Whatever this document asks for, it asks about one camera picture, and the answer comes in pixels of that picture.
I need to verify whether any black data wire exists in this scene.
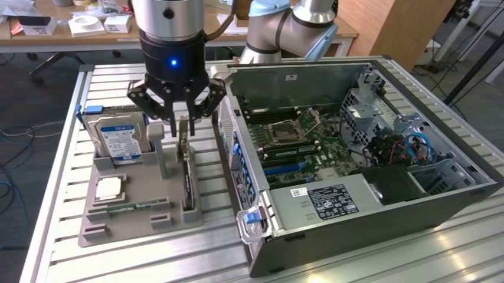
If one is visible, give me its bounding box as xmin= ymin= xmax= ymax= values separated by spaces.
xmin=348 ymin=140 xmax=375 ymax=171

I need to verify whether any black camera cable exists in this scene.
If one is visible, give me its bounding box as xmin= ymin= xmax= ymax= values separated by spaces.
xmin=205 ymin=0 xmax=238 ymax=42

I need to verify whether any black office chair base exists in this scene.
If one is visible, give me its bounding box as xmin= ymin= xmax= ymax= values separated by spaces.
xmin=27 ymin=51 xmax=87 ymax=85

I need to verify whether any grey open disk bay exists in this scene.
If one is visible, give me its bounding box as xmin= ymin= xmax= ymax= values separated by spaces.
xmin=408 ymin=159 xmax=480 ymax=197

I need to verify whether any CPU socket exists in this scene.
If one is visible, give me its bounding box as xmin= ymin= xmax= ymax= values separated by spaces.
xmin=268 ymin=120 xmax=304 ymax=143

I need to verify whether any green RAM stick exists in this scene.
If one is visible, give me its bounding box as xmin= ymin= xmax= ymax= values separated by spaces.
xmin=106 ymin=200 xmax=169 ymax=213

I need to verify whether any white table frame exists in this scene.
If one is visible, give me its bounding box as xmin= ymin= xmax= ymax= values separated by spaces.
xmin=431 ymin=0 xmax=504 ymax=85

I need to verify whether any grey parts rack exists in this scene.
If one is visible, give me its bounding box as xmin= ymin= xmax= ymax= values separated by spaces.
xmin=78 ymin=123 xmax=206 ymax=248

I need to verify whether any green Dell motherboard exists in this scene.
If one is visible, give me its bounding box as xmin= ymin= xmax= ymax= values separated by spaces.
xmin=242 ymin=98 xmax=360 ymax=186

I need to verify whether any black stand pole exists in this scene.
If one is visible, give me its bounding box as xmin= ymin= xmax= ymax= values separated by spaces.
xmin=443 ymin=17 xmax=504 ymax=106

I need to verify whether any long wooden desk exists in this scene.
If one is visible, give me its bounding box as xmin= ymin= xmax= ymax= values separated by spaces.
xmin=0 ymin=0 xmax=360 ymax=64

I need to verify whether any perforated metal disk bay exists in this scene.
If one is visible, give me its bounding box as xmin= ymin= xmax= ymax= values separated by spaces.
xmin=340 ymin=87 xmax=396 ymax=145

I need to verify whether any grey power supply unit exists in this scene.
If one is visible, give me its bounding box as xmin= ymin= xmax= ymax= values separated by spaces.
xmin=269 ymin=173 xmax=385 ymax=231

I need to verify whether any silver CPU chip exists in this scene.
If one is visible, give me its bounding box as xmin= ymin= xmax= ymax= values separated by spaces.
xmin=96 ymin=178 xmax=123 ymax=200

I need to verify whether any blue floor cable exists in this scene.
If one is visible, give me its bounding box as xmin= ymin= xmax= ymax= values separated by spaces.
xmin=0 ymin=129 xmax=31 ymax=251

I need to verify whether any installed RAM stick with label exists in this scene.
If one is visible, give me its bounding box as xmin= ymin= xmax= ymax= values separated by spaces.
xmin=269 ymin=146 xmax=320 ymax=156

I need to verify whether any hard disk with blue caddy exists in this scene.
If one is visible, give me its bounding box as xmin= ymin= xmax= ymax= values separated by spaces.
xmin=74 ymin=101 xmax=155 ymax=163

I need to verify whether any white labelled box black top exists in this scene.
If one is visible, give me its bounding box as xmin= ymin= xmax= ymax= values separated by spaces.
xmin=19 ymin=16 xmax=59 ymax=36

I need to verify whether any power wire bundle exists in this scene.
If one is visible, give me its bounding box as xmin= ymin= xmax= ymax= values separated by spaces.
xmin=369 ymin=134 xmax=411 ymax=166

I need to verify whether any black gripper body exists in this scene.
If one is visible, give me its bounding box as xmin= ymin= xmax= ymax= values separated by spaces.
xmin=139 ymin=31 xmax=210 ymax=103

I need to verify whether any open black PC case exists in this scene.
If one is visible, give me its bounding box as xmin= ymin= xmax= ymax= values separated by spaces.
xmin=210 ymin=54 xmax=504 ymax=279

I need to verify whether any blue case latch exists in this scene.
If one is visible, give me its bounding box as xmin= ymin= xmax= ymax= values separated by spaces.
xmin=244 ymin=210 xmax=264 ymax=226

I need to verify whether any blue expansion slot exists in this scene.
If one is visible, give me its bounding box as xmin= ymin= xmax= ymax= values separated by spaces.
xmin=264 ymin=163 xmax=312 ymax=177

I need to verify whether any blue data wire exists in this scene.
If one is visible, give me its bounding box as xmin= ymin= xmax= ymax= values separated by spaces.
xmin=408 ymin=133 xmax=436 ymax=162

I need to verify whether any wooden cabinet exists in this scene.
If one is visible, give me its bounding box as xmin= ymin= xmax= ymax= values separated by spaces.
xmin=337 ymin=0 xmax=457 ymax=71

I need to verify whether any white box with round hollow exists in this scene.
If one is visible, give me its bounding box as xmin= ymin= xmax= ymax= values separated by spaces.
xmin=68 ymin=16 xmax=107 ymax=38

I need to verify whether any metal socket cover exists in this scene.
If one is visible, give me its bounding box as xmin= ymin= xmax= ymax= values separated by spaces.
xmin=297 ymin=106 xmax=329 ymax=137

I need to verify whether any plain white labelled box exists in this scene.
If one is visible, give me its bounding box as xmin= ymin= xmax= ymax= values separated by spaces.
xmin=103 ymin=14 xmax=133 ymax=34

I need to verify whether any black air shroud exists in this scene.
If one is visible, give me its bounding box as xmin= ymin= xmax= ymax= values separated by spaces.
xmin=361 ymin=164 xmax=431 ymax=206

